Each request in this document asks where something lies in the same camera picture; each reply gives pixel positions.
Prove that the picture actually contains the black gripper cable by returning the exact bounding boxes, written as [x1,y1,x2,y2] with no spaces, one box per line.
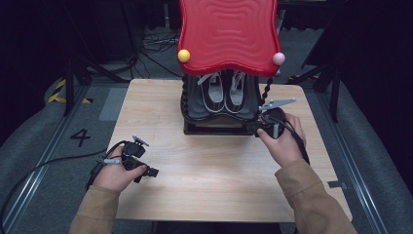
[267,116,311,166]
[0,139,129,234]

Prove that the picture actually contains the yellow black hazard tape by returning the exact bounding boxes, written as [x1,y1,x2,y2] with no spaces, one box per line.
[47,79,94,105]

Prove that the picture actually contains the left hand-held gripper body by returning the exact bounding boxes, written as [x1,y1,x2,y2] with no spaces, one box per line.
[121,134,151,173]

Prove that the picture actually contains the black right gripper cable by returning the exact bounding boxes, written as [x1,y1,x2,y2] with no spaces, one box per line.
[267,116,311,166]

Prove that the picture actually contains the yellow ball knob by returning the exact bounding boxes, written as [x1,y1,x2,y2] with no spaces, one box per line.
[176,49,192,64]

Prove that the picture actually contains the person's left hand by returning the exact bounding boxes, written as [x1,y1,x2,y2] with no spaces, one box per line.
[92,144,148,193]

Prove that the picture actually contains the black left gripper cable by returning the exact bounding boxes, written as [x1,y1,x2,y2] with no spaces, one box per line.
[0,139,129,234]

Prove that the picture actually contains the grey cable plug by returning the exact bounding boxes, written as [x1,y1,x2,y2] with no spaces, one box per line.
[97,157,123,165]

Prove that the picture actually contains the pink ball knob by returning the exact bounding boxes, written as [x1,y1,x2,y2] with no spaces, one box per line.
[272,52,286,67]

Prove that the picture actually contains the person's right hand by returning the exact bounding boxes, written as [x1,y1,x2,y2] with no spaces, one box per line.
[256,112,308,169]

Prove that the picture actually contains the black floor cables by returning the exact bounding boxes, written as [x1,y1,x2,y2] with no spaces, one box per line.
[129,26,183,80]

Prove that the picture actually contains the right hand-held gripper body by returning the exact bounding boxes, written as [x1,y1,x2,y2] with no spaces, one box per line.
[257,97,298,139]

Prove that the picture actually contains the grey tape piece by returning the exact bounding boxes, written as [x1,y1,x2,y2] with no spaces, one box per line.
[326,179,348,190]

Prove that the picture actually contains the black tripod stand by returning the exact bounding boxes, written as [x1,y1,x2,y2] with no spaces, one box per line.
[286,61,343,124]
[61,53,131,118]

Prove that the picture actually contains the red and black shoe rack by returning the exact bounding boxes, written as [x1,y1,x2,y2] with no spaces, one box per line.
[176,0,287,137]

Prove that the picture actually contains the black white canvas sneaker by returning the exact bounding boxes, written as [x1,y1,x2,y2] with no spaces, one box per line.
[223,70,248,115]
[196,71,226,114]

